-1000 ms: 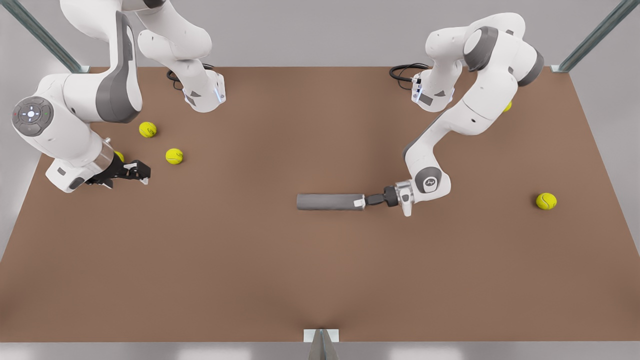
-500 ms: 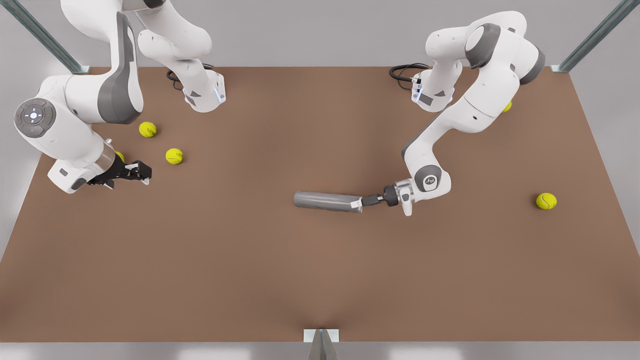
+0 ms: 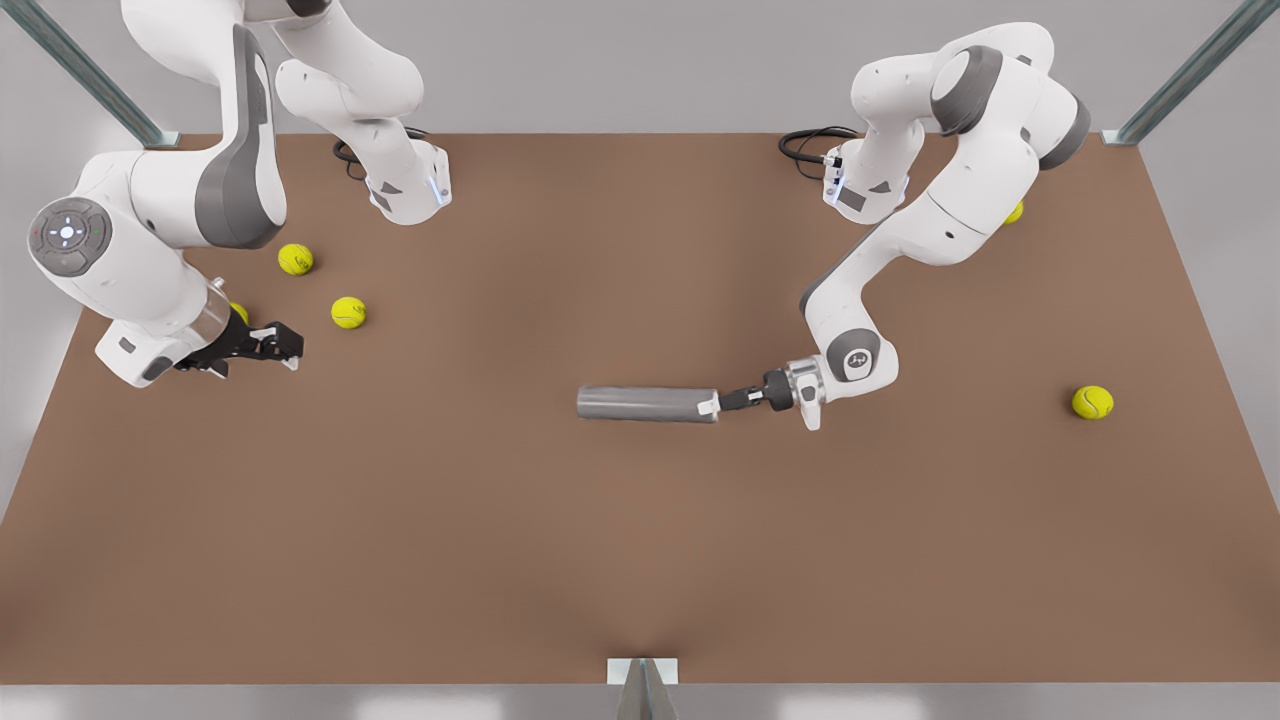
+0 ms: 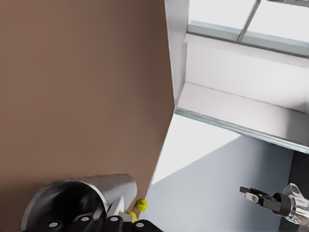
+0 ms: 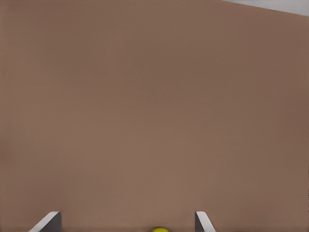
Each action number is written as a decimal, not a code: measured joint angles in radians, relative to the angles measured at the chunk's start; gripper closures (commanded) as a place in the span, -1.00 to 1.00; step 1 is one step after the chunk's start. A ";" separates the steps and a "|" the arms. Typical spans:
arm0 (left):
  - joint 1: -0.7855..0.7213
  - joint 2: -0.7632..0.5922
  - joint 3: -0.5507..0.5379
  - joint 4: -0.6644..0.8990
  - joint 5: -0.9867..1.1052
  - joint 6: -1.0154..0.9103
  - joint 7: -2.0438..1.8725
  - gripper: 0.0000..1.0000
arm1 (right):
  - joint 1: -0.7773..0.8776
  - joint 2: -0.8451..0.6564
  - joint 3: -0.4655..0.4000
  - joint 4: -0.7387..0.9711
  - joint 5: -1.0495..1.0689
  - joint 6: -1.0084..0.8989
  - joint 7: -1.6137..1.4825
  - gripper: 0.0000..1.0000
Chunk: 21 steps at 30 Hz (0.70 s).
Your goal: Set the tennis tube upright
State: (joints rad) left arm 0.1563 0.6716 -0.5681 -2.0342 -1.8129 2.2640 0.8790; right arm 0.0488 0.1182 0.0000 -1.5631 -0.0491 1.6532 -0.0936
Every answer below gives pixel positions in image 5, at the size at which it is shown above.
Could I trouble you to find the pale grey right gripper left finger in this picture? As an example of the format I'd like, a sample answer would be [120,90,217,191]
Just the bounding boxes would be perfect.
[29,211,62,232]

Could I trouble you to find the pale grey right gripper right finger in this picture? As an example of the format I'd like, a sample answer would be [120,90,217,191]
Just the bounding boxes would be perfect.
[195,211,216,232]

